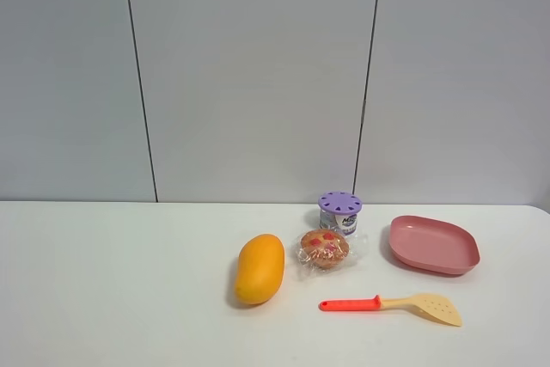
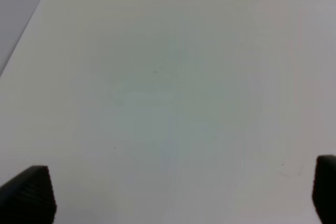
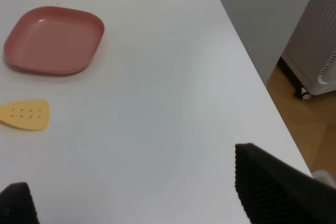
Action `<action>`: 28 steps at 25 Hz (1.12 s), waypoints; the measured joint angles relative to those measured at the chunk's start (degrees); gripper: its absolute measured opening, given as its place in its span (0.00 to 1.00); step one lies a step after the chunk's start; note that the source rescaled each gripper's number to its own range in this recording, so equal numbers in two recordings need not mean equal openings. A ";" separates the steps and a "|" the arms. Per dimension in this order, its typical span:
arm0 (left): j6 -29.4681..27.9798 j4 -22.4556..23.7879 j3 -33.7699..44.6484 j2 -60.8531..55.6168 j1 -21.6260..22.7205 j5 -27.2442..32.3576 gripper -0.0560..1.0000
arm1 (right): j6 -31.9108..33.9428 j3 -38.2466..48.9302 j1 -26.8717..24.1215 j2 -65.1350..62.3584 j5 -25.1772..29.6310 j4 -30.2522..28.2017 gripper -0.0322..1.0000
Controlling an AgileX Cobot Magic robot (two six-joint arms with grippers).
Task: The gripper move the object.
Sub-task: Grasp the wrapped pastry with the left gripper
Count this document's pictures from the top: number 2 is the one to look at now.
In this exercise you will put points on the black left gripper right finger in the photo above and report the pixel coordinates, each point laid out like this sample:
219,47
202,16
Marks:
323,193

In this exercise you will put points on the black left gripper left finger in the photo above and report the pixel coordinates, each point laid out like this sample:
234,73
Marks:
29,197

